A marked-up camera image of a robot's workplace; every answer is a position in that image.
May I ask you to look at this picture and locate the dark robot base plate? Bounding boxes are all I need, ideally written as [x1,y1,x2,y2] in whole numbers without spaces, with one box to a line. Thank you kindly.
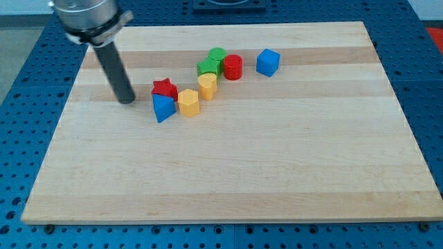
[190,0,267,12]

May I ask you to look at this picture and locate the blue cube block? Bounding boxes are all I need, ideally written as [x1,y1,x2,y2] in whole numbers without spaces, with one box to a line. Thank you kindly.
[256,48,280,77]

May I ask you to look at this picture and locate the green star block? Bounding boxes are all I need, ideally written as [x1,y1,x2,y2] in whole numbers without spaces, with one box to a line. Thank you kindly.
[196,57,221,77]

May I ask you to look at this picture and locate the green cylinder block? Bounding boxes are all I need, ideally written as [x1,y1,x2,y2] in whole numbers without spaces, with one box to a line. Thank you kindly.
[208,47,227,62]

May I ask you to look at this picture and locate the blue triangle block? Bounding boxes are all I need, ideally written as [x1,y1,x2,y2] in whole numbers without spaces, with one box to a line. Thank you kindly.
[152,94,176,123]

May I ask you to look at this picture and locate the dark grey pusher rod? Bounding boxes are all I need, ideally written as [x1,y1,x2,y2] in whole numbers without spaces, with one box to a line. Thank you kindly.
[93,42,136,104]

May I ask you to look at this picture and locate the wooden board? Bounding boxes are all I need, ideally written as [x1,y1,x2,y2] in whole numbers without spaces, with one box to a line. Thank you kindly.
[21,21,442,225]

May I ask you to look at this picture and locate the red cylinder block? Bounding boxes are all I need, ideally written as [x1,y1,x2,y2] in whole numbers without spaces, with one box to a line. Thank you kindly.
[223,54,243,80]

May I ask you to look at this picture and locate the yellow heart block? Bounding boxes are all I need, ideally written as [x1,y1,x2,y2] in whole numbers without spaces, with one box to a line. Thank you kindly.
[197,73,217,101]

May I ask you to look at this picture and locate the yellow hexagon block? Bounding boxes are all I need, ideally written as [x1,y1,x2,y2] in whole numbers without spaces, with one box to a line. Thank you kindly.
[178,89,200,117]

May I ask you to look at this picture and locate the red star block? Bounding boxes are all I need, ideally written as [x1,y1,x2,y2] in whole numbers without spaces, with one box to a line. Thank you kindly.
[151,78,178,102]

